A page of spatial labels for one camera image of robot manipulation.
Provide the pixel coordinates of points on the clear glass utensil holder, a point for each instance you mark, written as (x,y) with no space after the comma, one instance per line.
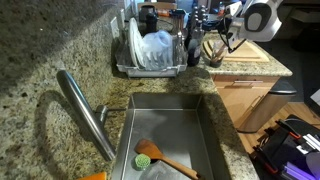
(219,51)

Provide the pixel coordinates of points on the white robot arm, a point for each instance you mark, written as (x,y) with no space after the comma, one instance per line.
(255,20)

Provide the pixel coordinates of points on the white wall outlet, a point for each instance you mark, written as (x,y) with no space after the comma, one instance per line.
(114,28)

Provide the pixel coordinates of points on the black knife block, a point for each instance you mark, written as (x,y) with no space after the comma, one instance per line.
(198,13)

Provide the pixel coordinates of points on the green scrubber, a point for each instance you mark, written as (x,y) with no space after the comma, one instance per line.
(142,161)

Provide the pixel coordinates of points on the curved steel faucet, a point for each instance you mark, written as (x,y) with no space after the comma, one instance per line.
(91,123)

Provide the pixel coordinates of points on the steel drawer handle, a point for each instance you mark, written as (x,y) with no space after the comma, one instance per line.
(248,81)

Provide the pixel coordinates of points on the upper bamboo cutting board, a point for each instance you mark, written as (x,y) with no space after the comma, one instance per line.
(247,52)

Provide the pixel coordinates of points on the steel trash can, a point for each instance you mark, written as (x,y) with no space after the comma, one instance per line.
(278,96)

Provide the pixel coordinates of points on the wooden spatula in sink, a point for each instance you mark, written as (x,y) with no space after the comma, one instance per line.
(150,149)

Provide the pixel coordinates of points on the white plate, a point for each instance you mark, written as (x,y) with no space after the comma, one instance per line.
(135,44)

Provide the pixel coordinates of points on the stainless steel sink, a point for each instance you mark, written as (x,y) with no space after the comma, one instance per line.
(180,126)

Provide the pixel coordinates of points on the white dish rack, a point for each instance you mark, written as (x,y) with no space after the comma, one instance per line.
(124,62)

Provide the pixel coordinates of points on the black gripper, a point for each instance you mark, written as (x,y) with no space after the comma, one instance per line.
(221,25)

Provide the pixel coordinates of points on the dark wine bottle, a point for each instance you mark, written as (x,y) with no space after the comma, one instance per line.
(194,46)

